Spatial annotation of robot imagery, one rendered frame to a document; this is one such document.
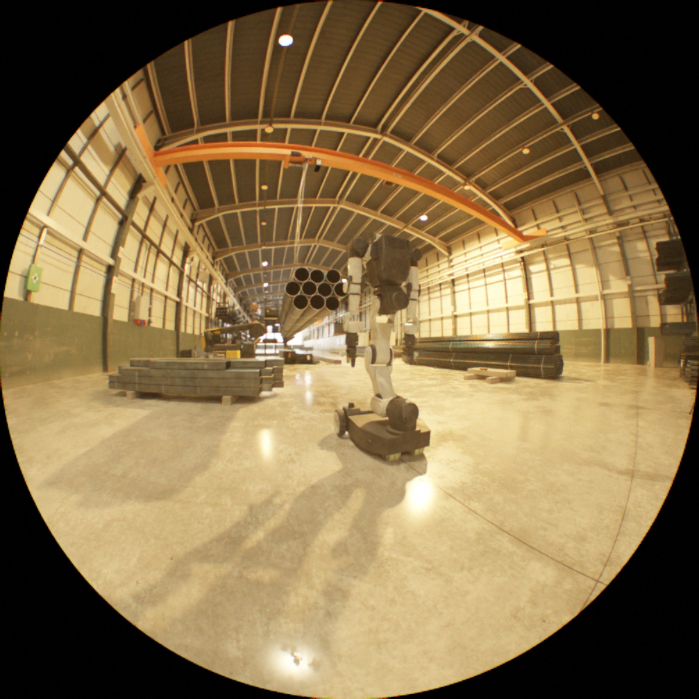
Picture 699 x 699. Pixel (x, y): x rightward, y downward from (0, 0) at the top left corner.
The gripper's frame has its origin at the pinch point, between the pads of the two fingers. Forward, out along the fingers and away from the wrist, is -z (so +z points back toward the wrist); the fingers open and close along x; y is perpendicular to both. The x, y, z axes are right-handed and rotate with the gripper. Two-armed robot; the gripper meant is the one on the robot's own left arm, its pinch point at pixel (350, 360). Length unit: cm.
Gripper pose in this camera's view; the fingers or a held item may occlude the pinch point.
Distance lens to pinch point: 153.7
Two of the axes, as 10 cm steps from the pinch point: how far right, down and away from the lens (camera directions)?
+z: 0.6, -9.8, -2.0
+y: -9.6, 0.0, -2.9
